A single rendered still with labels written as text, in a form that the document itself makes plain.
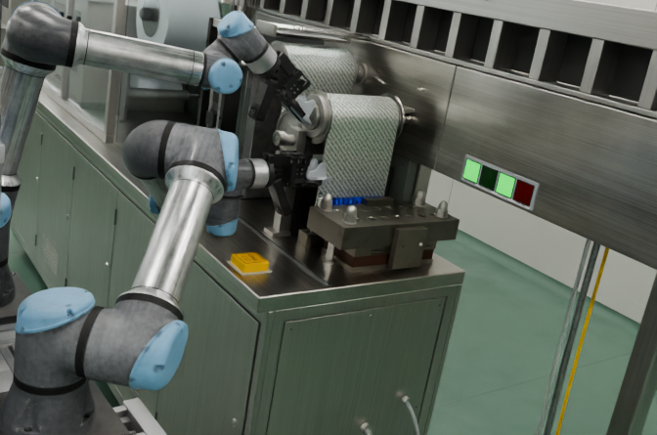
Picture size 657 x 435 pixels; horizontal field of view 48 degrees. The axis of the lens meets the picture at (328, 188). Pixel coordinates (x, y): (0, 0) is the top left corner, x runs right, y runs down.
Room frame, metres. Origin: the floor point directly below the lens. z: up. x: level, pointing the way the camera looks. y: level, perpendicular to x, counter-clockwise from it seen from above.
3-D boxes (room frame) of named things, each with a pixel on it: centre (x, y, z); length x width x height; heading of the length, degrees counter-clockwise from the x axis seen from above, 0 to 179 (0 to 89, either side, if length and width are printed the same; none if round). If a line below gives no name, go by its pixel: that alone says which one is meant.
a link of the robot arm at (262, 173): (1.78, 0.19, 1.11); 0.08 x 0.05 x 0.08; 37
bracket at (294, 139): (1.94, 0.12, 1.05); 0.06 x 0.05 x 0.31; 127
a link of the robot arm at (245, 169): (1.73, 0.25, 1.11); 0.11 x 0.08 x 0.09; 127
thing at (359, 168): (1.97, -0.07, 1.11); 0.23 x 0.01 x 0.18; 127
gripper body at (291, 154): (1.83, 0.12, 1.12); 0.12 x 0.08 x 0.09; 127
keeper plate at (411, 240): (1.83, -0.24, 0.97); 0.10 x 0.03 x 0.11; 127
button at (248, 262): (1.67, 0.16, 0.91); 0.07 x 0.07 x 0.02; 37
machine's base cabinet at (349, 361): (2.72, 0.59, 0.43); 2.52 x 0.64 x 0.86; 37
